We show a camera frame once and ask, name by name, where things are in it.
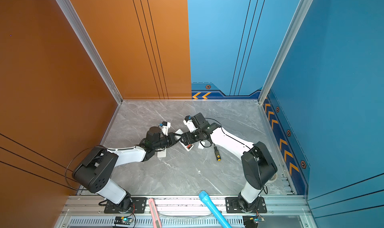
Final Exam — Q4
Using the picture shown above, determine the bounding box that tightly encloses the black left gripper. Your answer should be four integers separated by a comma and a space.
153, 132, 181, 152

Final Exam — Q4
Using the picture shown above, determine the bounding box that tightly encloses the white remote control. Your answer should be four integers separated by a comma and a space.
157, 148, 167, 159

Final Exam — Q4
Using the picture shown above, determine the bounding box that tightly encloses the white remote with back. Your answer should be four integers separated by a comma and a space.
175, 129, 194, 152

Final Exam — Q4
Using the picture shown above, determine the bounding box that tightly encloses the black yellow battery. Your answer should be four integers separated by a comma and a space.
214, 146, 221, 161

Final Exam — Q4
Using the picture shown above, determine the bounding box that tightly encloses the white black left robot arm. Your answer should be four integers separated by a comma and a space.
72, 130, 182, 213

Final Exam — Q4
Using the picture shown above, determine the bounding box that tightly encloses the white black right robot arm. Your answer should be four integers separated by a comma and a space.
181, 121, 278, 213

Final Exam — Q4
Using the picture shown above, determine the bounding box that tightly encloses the blue plastic flashlight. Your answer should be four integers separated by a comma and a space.
199, 191, 231, 228

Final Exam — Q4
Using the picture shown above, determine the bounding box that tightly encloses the pink utility knife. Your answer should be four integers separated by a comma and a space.
148, 198, 162, 228

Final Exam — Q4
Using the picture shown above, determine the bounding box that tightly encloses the left green circuit board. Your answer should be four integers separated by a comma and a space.
114, 216, 135, 228

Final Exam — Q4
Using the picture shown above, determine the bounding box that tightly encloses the green circuit board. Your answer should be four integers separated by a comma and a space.
114, 216, 135, 228
243, 216, 265, 228

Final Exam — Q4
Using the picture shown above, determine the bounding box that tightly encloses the right green circuit board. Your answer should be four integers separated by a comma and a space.
243, 216, 265, 228

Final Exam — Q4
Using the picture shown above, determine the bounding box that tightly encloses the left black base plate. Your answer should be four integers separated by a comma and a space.
104, 197, 148, 214

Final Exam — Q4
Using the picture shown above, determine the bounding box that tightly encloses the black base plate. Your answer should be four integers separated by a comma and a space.
225, 197, 268, 214
104, 197, 148, 214

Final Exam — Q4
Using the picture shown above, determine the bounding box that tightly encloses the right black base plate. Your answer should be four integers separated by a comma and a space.
225, 197, 268, 214

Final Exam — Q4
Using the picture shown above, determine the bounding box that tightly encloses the aluminium corner post left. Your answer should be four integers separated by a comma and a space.
48, 0, 124, 105

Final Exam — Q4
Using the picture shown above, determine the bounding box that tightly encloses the aluminium corner post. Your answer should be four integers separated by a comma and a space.
258, 0, 313, 105
48, 0, 124, 105

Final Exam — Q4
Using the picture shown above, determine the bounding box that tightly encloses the aluminium front rail frame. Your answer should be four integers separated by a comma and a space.
55, 195, 317, 228

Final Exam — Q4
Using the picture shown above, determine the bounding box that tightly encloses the aluminium corner post right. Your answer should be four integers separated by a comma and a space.
258, 0, 313, 105

